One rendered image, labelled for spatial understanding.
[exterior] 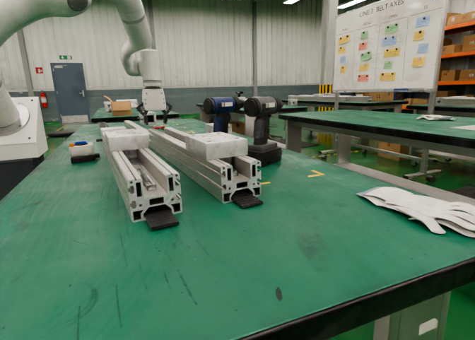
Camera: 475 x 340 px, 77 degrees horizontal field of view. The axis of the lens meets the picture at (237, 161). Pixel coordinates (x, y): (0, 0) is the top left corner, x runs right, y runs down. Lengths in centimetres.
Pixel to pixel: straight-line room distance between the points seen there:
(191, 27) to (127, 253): 1257
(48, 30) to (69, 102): 238
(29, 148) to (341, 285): 127
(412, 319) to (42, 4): 123
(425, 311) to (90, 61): 1219
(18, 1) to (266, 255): 102
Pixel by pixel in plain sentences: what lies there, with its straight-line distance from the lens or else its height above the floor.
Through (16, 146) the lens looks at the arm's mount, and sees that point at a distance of 145.
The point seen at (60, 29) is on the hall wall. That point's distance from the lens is 1260.
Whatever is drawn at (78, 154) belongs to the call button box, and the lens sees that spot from 122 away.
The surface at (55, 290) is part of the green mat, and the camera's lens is 47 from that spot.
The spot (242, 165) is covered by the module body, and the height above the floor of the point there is 85.
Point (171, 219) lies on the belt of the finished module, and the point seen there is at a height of 79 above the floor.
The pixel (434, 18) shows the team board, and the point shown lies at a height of 163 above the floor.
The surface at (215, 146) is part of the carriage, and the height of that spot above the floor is 89.
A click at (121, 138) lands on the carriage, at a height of 90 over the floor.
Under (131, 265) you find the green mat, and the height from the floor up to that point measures 78.
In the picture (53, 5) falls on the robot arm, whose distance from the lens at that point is 113.
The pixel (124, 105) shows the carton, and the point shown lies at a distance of 349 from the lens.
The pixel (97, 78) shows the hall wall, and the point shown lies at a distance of 1234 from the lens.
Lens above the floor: 102
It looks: 14 degrees down
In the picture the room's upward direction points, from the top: 2 degrees counter-clockwise
